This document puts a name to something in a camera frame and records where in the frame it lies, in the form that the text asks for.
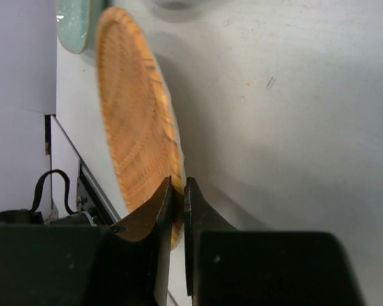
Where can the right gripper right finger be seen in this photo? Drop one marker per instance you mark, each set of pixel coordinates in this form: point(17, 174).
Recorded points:
point(227, 266)

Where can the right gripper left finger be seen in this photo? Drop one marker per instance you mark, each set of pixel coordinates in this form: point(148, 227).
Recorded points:
point(123, 264)

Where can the woven bamboo round plate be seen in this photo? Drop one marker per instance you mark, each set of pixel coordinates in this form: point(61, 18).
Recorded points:
point(139, 119)

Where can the mint green rectangular plate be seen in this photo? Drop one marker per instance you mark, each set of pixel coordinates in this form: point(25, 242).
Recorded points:
point(76, 23)

